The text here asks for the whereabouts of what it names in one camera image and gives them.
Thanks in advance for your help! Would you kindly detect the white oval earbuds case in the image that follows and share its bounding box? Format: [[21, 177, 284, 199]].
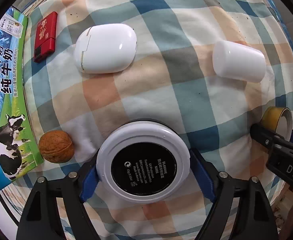
[[73, 23, 137, 74]]

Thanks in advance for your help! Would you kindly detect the white plastic cup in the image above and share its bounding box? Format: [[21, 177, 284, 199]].
[[212, 40, 266, 83]]

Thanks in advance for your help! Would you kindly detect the tape roll with gold rim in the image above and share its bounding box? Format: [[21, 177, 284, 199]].
[[260, 106, 293, 141]]

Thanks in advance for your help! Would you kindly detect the red rectangular box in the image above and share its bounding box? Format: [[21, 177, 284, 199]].
[[34, 11, 58, 63]]

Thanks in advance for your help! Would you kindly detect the milk carton cardboard box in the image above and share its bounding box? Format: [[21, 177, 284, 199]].
[[0, 8, 43, 190]]

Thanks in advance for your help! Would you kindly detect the white round cosmetic jar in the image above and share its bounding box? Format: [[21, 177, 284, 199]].
[[96, 120, 190, 204]]

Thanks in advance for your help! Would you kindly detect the plaid checkered cloth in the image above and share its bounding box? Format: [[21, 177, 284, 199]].
[[1, 0, 293, 240]]

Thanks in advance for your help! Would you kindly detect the brown walnut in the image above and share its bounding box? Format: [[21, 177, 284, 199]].
[[38, 130, 75, 164]]

